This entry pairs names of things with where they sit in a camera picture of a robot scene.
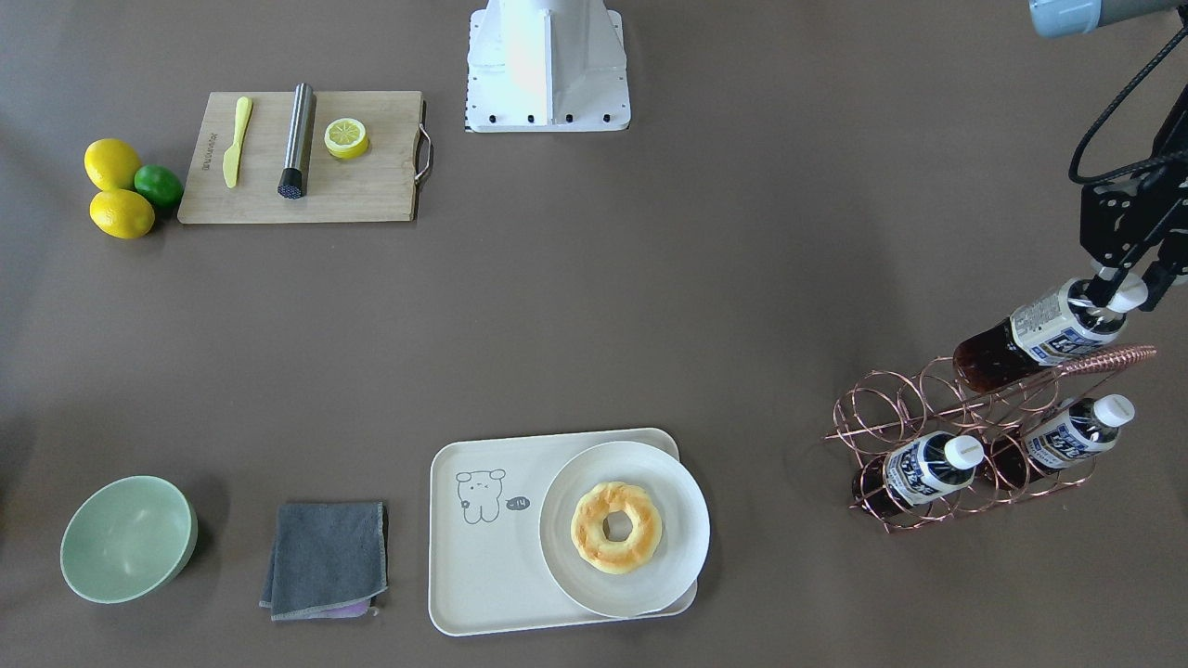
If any wooden cutting board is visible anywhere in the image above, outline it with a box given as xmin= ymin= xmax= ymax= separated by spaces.
xmin=177 ymin=90 xmax=424 ymax=225

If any green ceramic bowl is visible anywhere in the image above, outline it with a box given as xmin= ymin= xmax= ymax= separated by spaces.
xmin=59 ymin=475 xmax=200 ymax=604

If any white round plate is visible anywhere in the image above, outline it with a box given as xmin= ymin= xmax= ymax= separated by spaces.
xmin=538 ymin=439 xmax=710 ymax=618

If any halved lemon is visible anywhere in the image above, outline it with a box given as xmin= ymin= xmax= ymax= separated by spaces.
xmin=323 ymin=116 xmax=369 ymax=160

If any whole lemon upper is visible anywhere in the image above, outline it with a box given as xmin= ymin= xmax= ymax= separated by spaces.
xmin=84 ymin=138 xmax=143 ymax=191

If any glazed donut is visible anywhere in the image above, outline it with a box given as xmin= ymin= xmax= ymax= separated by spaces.
xmin=569 ymin=481 xmax=665 ymax=575

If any tea bottle in rack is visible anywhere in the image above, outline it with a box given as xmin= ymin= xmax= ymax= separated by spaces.
xmin=988 ymin=393 xmax=1136 ymax=489
xmin=852 ymin=431 xmax=985 ymax=519

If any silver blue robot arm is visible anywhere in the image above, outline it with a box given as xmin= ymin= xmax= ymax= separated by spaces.
xmin=1028 ymin=1 xmax=1187 ymax=311

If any yellow plastic knife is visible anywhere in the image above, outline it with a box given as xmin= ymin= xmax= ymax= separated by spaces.
xmin=222 ymin=95 xmax=253 ymax=189

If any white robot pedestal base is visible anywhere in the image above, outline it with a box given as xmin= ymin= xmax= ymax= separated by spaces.
xmin=465 ymin=1 xmax=632 ymax=133

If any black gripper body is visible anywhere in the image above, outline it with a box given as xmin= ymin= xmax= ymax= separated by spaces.
xmin=1080 ymin=89 xmax=1187 ymax=279

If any green lime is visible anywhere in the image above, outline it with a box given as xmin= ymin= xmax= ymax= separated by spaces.
xmin=133 ymin=164 xmax=184 ymax=209

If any cream serving tray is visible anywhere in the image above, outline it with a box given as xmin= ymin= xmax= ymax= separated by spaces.
xmin=428 ymin=427 xmax=709 ymax=636

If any whole lemon lower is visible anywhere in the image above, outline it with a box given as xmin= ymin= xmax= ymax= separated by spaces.
xmin=89 ymin=189 xmax=157 ymax=239

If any copper wire bottle rack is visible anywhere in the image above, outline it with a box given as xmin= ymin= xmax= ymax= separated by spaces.
xmin=827 ymin=345 xmax=1157 ymax=532

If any steel muddler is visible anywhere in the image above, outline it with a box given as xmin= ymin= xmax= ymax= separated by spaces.
xmin=277 ymin=82 xmax=316 ymax=198

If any whole lemon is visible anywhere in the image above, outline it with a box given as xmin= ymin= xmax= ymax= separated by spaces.
xmin=84 ymin=138 xmax=143 ymax=191
xmin=89 ymin=189 xmax=157 ymax=239

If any grey folded cloth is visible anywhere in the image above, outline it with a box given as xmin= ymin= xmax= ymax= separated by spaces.
xmin=259 ymin=500 xmax=388 ymax=622

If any tea bottle white cap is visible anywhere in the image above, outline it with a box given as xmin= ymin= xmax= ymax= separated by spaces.
xmin=953 ymin=276 xmax=1146 ymax=393

